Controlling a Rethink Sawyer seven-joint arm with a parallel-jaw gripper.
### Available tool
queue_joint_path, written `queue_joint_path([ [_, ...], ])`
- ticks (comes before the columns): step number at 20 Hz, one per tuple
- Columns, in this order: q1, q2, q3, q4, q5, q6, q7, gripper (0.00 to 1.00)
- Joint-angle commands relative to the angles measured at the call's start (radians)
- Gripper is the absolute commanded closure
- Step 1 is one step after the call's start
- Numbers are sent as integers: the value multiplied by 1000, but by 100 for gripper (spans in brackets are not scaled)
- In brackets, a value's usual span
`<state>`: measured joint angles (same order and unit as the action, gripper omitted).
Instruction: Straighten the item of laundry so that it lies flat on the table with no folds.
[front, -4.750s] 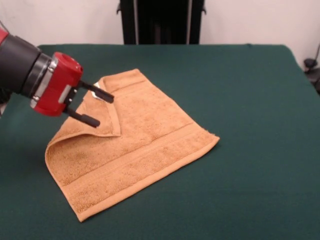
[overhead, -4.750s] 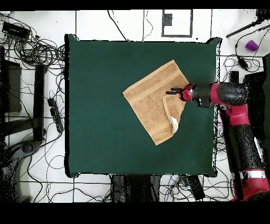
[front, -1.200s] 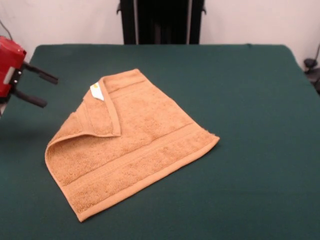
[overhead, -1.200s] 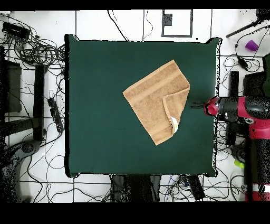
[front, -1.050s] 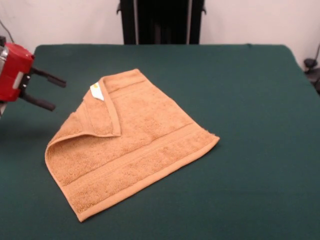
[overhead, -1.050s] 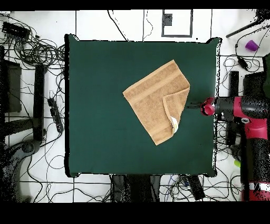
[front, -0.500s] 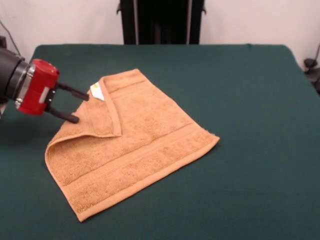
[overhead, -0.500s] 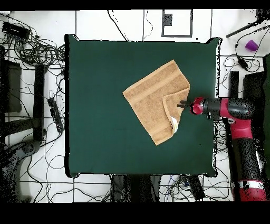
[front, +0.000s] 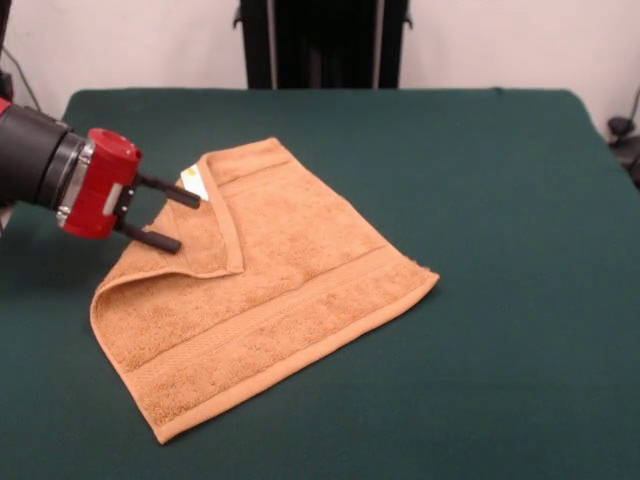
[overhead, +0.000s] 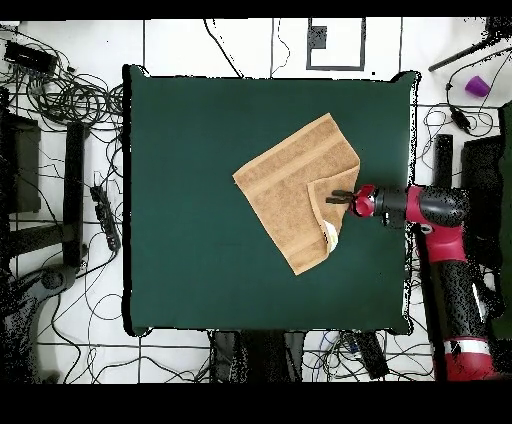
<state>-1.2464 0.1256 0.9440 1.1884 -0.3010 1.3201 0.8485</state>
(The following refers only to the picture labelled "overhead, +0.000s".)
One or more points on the tan terry towel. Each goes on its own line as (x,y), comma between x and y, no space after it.
(288,184)

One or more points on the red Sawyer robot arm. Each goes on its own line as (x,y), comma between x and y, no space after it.
(440,224)

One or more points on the dark flat panel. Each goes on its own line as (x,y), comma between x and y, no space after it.
(26,168)
(484,168)

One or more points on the black power adapter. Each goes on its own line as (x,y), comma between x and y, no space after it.
(460,118)

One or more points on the black power strip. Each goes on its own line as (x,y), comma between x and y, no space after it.
(106,220)
(370,354)

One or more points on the small dark grey square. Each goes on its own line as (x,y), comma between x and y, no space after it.
(318,37)

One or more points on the purple plastic cup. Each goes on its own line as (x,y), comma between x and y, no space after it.
(476,86)

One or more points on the dark green table cloth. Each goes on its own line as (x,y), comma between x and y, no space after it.
(180,120)

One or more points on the black rod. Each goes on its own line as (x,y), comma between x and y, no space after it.
(464,53)

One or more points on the dark grey stand base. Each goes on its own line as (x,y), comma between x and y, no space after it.
(52,278)

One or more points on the black electronics box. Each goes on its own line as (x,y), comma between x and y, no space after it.
(30,58)

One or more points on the grey square floor frame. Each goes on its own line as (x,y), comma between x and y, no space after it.
(336,68)

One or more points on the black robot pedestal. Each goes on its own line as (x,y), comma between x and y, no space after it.
(256,356)

